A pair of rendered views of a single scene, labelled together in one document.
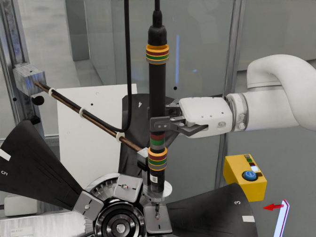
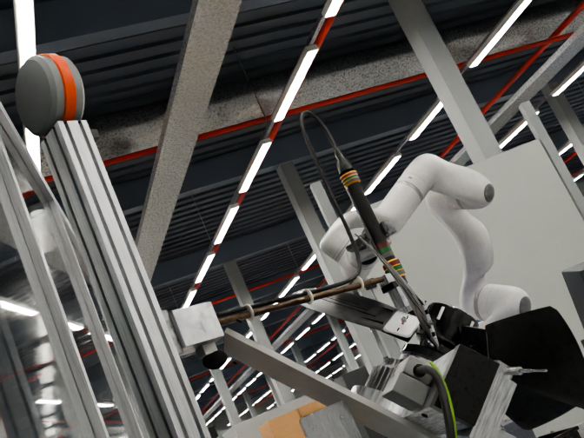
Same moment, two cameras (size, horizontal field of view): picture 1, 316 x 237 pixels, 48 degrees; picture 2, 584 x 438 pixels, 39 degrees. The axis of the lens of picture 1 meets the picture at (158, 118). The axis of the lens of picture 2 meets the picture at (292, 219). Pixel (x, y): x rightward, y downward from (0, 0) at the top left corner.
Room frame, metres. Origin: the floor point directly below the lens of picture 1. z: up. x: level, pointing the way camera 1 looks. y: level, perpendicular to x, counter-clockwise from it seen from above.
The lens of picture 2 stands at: (0.91, 1.94, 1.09)
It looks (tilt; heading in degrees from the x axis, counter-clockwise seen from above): 15 degrees up; 267
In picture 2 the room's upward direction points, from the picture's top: 24 degrees counter-clockwise
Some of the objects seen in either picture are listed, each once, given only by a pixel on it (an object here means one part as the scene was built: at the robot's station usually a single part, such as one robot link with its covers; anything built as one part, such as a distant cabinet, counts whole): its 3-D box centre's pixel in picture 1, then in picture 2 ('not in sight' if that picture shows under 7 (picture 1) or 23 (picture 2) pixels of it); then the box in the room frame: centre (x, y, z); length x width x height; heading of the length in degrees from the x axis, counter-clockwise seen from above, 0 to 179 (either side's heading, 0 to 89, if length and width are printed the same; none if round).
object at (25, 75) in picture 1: (29, 79); (186, 330); (1.10, 0.43, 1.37); 0.10 x 0.07 x 0.08; 44
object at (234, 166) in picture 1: (243, 178); not in sight; (0.99, -0.31, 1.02); 0.16 x 0.10 x 0.11; 9
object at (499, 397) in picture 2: not in sight; (480, 408); (0.66, 0.35, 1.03); 0.15 x 0.10 x 0.14; 9
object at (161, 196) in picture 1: (154, 174); (401, 292); (0.65, 0.01, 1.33); 0.09 x 0.07 x 0.10; 44
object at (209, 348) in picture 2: (37, 98); (213, 356); (1.07, 0.41, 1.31); 0.05 x 0.04 x 0.05; 44
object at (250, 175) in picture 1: (249, 175); not in sight; (0.95, -0.32, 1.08); 0.04 x 0.04 x 0.02
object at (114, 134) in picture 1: (82, 113); (307, 299); (0.87, 0.21, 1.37); 0.54 x 0.01 x 0.01; 44
